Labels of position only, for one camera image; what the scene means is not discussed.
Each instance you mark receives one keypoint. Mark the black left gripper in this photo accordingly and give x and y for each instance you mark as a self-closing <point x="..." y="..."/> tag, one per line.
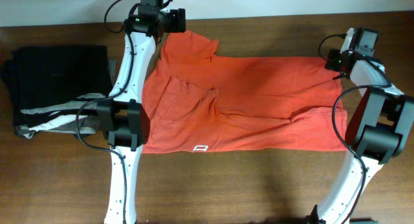
<point x="176" y="20"/>

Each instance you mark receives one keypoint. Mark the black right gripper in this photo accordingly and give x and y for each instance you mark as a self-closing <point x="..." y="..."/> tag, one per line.
<point x="332" y="60"/>

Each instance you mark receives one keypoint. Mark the red orange t-shirt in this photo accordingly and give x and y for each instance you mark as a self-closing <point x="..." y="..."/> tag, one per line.
<point x="200" y="102"/>

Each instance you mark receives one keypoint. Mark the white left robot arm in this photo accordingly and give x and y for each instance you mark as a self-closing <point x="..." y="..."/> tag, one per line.
<point x="122" y="116"/>

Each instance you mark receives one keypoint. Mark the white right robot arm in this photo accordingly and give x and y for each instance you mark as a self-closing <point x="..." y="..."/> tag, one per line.
<point x="377" y="131"/>

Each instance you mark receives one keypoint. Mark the folded grey white garment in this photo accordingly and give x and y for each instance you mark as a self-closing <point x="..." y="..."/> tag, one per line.
<point x="64" y="123"/>

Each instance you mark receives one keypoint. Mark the folded black shirt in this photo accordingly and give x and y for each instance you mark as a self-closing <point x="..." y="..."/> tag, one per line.
<point x="44" y="82"/>

